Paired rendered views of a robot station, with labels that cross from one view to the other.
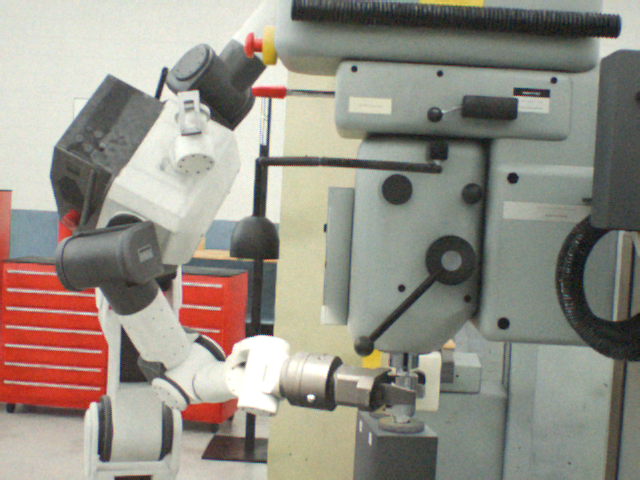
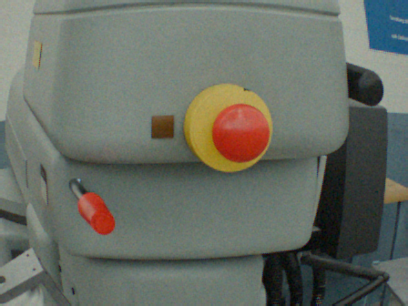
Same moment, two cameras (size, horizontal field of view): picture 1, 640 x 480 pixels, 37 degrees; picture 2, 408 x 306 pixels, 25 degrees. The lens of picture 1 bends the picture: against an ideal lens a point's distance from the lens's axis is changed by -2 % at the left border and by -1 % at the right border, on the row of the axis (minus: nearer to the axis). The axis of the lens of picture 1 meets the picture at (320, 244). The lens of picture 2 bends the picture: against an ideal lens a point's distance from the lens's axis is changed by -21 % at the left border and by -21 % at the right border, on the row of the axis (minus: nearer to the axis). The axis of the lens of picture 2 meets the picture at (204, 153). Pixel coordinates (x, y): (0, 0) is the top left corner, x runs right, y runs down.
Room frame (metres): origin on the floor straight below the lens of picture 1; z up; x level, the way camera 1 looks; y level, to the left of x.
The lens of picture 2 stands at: (1.75, 0.85, 1.87)
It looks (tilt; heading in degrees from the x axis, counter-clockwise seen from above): 9 degrees down; 252
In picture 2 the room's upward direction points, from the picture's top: 1 degrees clockwise
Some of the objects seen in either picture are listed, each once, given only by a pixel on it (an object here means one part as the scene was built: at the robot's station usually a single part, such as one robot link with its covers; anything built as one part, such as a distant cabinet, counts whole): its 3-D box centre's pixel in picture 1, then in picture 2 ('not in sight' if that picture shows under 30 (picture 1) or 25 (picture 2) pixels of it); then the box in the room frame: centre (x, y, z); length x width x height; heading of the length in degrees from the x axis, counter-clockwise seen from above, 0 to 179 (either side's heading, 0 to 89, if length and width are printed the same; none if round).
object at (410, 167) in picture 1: (381, 165); (345, 269); (1.29, -0.08, 1.58); 0.17 x 0.01 x 0.01; 106
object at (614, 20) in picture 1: (455, 17); (289, 60); (1.34, -0.17, 1.79); 0.45 x 0.04 x 0.04; 88
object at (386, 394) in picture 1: (395, 396); not in sight; (1.46, -0.13, 1.24); 0.06 x 0.02 x 0.03; 70
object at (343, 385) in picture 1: (345, 386); not in sight; (1.52, -0.05, 1.24); 0.13 x 0.12 x 0.10; 160
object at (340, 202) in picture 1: (337, 255); not in sight; (1.49, -0.03, 1.45); 0.04 x 0.04 x 0.21; 88
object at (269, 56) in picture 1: (270, 45); (229, 127); (1.49, 0.09, 1.76); 0.06 x 0.02 x 0.06; 178
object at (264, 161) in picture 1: (292, 161); (352, 298); (1.33, 0.04, 1.58); 0.17 x 0.01 x 0.01; 33
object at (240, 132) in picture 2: (255, 45); (239, 131); (1.49, 0.12, 1.76); 0.04 x 0.03 x 0.04; 178
